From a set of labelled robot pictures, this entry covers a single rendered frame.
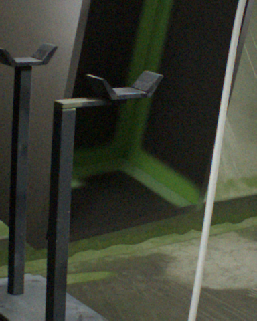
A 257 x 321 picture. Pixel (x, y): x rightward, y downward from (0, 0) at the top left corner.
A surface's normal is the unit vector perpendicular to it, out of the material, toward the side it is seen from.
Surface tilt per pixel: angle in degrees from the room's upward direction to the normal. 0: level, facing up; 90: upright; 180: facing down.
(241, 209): 90
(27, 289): 0
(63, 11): 90
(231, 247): 0
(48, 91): 90
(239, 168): 57
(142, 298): 0
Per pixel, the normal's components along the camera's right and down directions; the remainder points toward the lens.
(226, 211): 0.60, 0.25
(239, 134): 0.54, -0.32
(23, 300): 0.07, -0.96
